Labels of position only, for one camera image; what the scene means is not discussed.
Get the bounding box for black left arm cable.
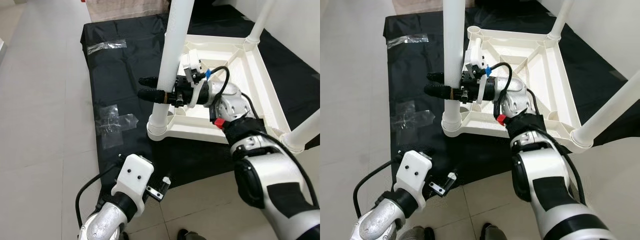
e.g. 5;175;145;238
352;160;401;221
75;162;121;228

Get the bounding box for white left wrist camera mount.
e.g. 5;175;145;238
394;150;434;211
111;154;155;216

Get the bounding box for patterned bench cloth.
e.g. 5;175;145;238
86;0;171;22
392;0;446;15

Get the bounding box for black left robot foot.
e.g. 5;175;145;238
400;226;436;240

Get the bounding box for clear tape strip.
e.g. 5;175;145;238
386;33;430;50
86;40;128;55

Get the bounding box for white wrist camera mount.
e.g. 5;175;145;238
111;154;155;216
394;150;434;211
179;50;209;109
462;47;497;105

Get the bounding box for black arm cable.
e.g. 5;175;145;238
352;160;401;221
75;162;121;228
209;65;232;98
490;62;514;98

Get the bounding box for black tablecloth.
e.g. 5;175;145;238
382;0;640;194
80;5;321;197

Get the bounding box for white plastic children table top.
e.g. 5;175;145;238
147;34;292;146
442;26;594;154

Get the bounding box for black right robot foot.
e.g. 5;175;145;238
177;229;206;240
480;222;509;240

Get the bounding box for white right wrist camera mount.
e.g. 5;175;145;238
179;50;209;109
462;47;497;105

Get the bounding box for black robot foot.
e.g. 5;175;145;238
400;226;436;240
177;229;206;240
480;222;509;240

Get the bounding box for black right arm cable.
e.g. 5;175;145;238
209;65;232;98
490;62;514;98

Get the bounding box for crossed clear tape patch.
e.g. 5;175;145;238
95;104;140;150
391;100;436;146

